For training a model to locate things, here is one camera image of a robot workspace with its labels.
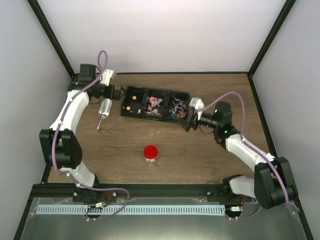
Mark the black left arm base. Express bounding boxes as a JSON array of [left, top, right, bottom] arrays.
[[72, 185, 119, 204]]

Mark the light blue slotted cable duct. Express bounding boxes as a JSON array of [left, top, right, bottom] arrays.
[[36, 204, 226, 216]]

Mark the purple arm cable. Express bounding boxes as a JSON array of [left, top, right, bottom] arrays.
[[51, 50, 131, 222], [198, 91, 291, 222]]

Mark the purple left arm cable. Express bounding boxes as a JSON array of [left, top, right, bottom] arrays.
[[51, 50, 131, 222]]

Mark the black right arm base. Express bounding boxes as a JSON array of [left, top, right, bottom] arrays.
[[203, 174, 255, 205]]

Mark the clear plastic jar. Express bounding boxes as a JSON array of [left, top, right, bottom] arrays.
[[145, 156, 158, 167]]

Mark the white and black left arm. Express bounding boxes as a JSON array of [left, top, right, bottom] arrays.
[[39, 64, 124, 202]]

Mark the black candy tray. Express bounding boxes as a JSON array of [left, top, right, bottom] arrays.
[[120, 86, 190, 123]]

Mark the silver metal scoop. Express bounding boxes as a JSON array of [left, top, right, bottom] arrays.
[[96, 98, 112, 130]]

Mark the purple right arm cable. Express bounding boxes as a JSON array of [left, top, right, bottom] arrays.
[[198, 91, 291, 222]]

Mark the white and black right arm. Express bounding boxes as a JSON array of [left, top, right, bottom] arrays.
[[182, 97, 298, 209]]

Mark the red jar lid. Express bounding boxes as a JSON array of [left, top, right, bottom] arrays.
[[143, 145, 159, 160]]

